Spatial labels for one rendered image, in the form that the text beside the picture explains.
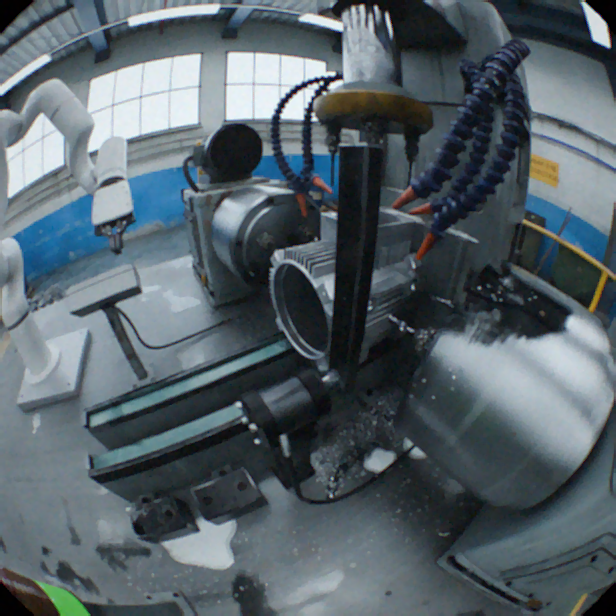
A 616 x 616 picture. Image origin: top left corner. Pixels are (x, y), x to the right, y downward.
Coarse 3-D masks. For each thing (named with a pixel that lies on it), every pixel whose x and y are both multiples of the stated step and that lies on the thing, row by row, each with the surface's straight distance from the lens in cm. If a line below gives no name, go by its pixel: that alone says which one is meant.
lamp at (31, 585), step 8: (8, 576) 28; (16, 576) 29; (24, 576) 30; (16, 584) 27; (24, 584) 28; (32, 584) 29; (16, 592) 27; (24, 592) 27; (32, 592) 28; (40, 592) 29; (24, 600) 27; (32, 600) 28; (40, 600) 28; (48, 600) 29; (32, 608) 27; (40, 608) 28; (48, 608) 28; (56, 608) 29
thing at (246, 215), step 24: (240, 192) 66; (264, 192) 57; (288, 192) 57; (216, 216) 67; (240, 216) 53; (264, 216) 54; (288, 216) 57; (312, 216) 61; (216, 240) 64; (240, 240) 54; (264, 240) 53; (288, 240) 59; (312, 240) 59; (240, 264) 55; (264, 264) 57; (264, 288) 60
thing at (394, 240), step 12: (324, 216) 41; (336, 216) 41; (384, 216) 48; (396, 216) 46; (324, 228) 42; (384, 228) 38; (396, 228) 40; (408, 228) 43; (384, 240) 38; (396, 240) 41; (408, 240) 44; (384, 252) 39; (396, 252) 41; (408, 252) 45; (384, 264) 40
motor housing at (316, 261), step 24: (288, 264) 41; (312, 264) 33; (288, 288) 46; (312, 288) 49; (384, 288) 37; (288, 312) 47; (312, 312) 49; (384, 312) 39; (408, 312) 45; (288, 336) 45; (312, 336) 46; (384, 336) 43; (312, 360) 42
